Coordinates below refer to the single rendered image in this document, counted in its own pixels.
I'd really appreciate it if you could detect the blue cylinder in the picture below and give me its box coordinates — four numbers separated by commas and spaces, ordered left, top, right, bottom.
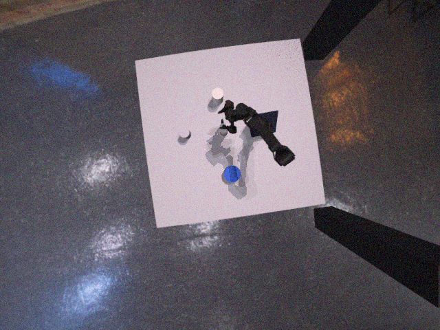
224, 166, 241, 182

